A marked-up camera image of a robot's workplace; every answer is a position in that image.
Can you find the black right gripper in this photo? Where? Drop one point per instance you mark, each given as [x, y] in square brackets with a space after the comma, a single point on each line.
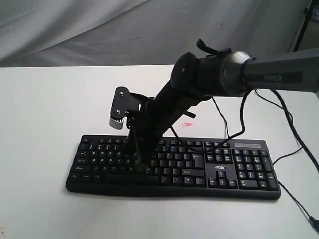
[153, 119]

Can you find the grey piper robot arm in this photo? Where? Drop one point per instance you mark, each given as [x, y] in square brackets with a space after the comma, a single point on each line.
[222, 73]

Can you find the black acer keyboard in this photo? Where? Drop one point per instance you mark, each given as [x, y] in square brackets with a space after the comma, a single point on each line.
[190, 167]

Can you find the grey backdrop cloth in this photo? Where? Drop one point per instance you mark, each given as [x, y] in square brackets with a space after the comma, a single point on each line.
[36, 33]

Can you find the black tripod stand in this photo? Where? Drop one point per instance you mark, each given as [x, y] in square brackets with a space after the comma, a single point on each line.
[307, 13]

